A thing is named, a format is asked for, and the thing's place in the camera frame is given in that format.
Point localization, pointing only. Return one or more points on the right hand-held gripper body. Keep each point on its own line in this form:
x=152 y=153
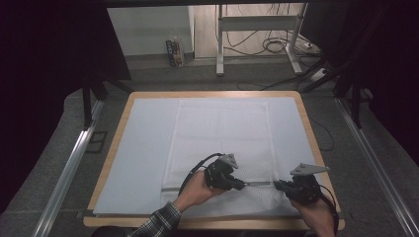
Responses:
x=304 y=191

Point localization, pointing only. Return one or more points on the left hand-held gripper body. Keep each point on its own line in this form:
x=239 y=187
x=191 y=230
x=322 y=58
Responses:
x=219 y=174

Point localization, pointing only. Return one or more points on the white mesh laundry bag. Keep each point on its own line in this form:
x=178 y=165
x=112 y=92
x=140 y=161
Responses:
x=217 y=138

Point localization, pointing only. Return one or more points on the person's right hand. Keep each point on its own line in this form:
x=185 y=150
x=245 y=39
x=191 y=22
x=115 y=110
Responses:
x=318 y=215

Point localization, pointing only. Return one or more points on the person's left hand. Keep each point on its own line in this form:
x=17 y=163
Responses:
x=194 y=192

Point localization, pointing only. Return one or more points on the white table sheet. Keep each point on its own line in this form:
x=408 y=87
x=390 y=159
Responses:
x=141 y=148

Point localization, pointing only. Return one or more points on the black stand legs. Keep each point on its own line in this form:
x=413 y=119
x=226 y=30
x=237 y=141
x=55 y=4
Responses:
x=355 y=105
x=87 y=105

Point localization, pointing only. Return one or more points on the white power strip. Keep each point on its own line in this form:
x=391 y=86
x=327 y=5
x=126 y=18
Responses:
x=318 y=75

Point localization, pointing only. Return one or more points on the pack of bottles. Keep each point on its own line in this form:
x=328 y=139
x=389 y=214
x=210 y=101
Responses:
x=174 y=52

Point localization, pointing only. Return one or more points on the black curtain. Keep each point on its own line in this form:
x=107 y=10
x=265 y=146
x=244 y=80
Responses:
x=42 y=82
x=392 y=65

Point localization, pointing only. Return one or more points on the aluminium rail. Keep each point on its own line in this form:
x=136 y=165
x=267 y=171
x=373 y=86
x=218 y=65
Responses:
x=375 y=164
x=69 y=168

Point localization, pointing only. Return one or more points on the black flat frame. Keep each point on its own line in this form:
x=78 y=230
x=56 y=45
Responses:
x=97 y=142

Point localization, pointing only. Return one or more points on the white metal desk frame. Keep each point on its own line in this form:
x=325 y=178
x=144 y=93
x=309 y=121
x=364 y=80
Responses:
x=257 y=23

